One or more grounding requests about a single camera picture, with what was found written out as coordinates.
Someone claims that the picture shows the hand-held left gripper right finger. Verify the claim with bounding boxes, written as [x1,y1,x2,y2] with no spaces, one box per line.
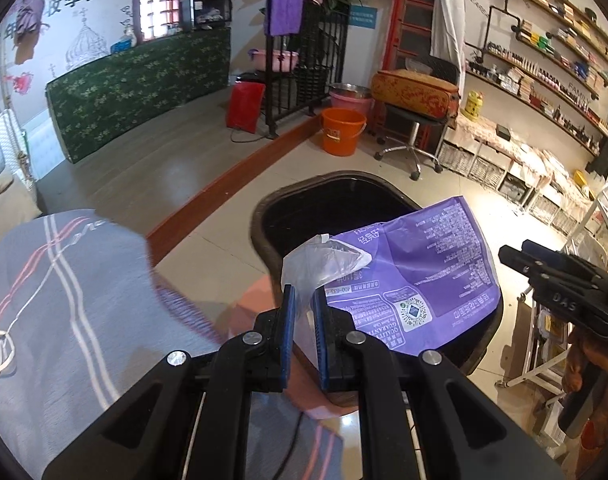
[311,292,567,480]

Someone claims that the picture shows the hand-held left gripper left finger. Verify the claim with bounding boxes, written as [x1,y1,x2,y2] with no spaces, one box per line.
[42,284,297,480]

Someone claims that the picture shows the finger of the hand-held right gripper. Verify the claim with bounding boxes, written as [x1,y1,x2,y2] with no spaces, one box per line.
[521,240,608,281]
[498,245,608,341]

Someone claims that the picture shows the purple plastic packaging bag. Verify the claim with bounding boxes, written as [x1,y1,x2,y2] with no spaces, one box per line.
[283,196,500,358]

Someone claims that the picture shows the black trash bin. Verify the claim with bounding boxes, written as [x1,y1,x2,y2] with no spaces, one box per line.
[250,171,505,406]

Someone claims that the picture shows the person's right hand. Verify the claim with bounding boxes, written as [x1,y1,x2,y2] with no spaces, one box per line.
[564,332,608,392]

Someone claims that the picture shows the white low shelf unit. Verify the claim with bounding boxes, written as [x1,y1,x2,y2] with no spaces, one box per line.
[439,115,602,237]

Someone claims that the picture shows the office chair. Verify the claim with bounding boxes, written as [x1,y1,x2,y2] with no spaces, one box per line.
[374,57,460,181]

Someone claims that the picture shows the orange plastic bucket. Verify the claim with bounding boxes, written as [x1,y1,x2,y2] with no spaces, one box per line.
[321,107,367,157]

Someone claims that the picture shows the striped grey tablecloth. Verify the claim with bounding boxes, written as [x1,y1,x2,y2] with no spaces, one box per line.
[0,209,345,480]

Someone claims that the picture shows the orange patterned suitcase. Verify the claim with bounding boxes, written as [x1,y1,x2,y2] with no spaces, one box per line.
[371,71,460,118]

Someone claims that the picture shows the red paper bag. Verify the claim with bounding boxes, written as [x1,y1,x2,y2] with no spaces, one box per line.
[226,81,266,133]

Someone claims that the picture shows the pink plastic basin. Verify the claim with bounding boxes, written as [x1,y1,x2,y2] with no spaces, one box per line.
[329,82,375,117]

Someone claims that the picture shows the black metal rack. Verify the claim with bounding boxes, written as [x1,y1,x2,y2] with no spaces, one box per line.
[261,0,349,138]

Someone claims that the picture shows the white hanging cloth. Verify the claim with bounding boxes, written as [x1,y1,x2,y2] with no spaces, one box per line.
[431,0,467,73]

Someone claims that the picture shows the small pink basin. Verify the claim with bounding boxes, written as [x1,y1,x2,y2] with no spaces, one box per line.
[248,49,301,72]

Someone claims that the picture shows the green patterned mattress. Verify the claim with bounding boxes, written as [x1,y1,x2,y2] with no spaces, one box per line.
[45,27,232,165]

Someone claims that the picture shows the purple towel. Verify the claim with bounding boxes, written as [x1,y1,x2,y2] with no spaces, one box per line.
[264,0,305,37]

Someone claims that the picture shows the red booth cabinet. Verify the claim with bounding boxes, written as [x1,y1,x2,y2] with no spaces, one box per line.
[134,0,182,43]

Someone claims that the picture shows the wall shelves with products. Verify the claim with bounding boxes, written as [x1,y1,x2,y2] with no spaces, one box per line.
[459,0,608,161]

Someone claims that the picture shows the blue wall sign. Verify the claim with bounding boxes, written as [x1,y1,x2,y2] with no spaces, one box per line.
[348,6,377,28]

